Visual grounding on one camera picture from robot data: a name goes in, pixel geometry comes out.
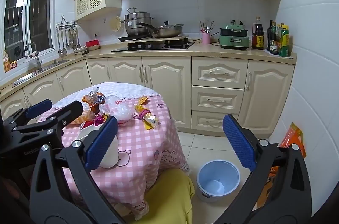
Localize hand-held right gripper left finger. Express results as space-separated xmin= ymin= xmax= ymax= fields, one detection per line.
xmin=29 ymin=116 xmax=138 ymax=224

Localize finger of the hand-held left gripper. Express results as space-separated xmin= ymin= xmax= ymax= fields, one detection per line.
xmin=12 ymin=101 xmax=84 ymax=146
xmin=4 ymin=99 xmax=53 ymax=126

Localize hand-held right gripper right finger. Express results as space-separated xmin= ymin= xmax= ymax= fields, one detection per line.
xmin=212 ymin=114 xmax=312 ymax=224

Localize blue plastic bin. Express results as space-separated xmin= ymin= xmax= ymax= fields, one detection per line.
xmin=196 ymin=160 xmax=241 ymax=203

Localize gold wrapper with pink band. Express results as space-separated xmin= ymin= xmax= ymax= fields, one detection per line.
xmin=134 ymin=96 xmax=160 ymax=131

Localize white paper cup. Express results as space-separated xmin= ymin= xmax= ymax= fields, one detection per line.
xmin=76 ymin=124 xmax=119 ymax=169

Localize small orange wrapper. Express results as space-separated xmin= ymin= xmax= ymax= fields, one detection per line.
xmin=71 ymin=107 xmax=91 ymax=125

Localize purple foil wrapper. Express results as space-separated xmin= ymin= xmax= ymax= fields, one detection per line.
xmin=92 ymin=113 xmax=110 ymax=127

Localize orange clear snack packet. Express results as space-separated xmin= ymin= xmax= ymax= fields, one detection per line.
xmin=82 ymin=91 xmax=106 ymax=108

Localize steel sink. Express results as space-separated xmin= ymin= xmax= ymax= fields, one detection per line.
xmin=12 ymin=58 xmax=71 ymax=87

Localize cream cabinet drawer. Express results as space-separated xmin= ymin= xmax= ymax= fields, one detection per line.
xmin=190 ymin=110 xmax=239 ymax=132
xmin=191 ymin=58 xmax=249 ymax=89
xmin=191 ymin=86 xmax=245 ymax=112

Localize clear plastic bag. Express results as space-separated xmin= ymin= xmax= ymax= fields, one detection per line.
xmin=99 ymin=95 xmax=132 ymax=124

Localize pink checked tablecloth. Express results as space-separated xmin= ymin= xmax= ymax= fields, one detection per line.
xmin=36 ymin=81 xmax=190 ymax=221

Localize steel faucet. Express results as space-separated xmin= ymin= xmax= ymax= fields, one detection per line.
xmin=25 ymin=42 xmax=43 ymax=72

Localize stacked bowls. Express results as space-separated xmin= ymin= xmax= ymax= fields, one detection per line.
xmin=73 ymin=46 xmax=90 ymax=55

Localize yellow cloth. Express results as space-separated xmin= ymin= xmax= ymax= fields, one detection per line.
xmin=124 ymin=168 xmax=196 ymax=224

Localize cream base cabinet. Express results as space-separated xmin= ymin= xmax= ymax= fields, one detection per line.
xmin=0 ymin=56 xmax=296 ymax=140

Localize sliding kitchen window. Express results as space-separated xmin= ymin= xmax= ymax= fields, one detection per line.
xmin=4 ymin=0 xmax=55 ymax=65

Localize round bamboo strainer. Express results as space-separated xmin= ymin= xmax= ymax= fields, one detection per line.
xmin=110 ymin=15 xmax=122 ymax=33

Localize black gas stove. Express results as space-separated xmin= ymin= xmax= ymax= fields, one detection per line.
xmin=111 ymin=38 xmax=196 ymax=53

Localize pink utensil holder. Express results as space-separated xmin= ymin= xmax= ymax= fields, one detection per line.
xmin=200 ymin=19 xmax=216 ymax=45

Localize green yellow plastic bottle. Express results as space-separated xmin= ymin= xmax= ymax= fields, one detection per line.
xmin=279 ymin=25 xmax=291 ymax=58

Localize steel steamer pot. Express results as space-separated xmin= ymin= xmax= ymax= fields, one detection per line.
xmin=120 ymin=8 xmax=155 ymax=37

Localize small lattice door cabinet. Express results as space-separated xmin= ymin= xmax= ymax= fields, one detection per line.
xmin=75 ymin=0 xmax=122 ymax=21

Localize steel frying pan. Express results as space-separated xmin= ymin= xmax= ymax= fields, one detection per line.
xmin=136 ymin=21 xmax=185 ymax=38

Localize wall utensil rack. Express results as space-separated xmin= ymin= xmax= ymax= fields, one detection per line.
xmin=55 ymin=15 xmax=82 ymax=56

